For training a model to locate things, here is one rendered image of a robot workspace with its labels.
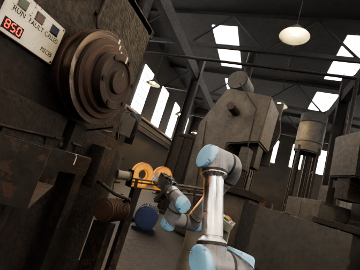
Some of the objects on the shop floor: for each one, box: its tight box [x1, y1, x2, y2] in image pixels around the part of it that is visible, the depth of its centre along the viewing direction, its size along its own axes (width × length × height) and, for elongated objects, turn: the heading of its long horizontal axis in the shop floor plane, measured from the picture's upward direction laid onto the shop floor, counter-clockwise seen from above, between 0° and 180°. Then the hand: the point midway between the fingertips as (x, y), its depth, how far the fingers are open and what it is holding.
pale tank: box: [282, 111, 328, 212], centre depth 891 cm, size 92×92×450 cm
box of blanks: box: [233, 201, 353, 270], centre depth 300 cm, size 103×83×77 cm
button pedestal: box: [223, 214, 236, 243], centre depth 154 cm, size 16×24×62 cm, turn 40°
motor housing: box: [76, 198, 130, 270], centre depth 141 cm, size 13×22×54 cm, turn 40°
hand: (154, 177), depth 150 cm, fingers closed
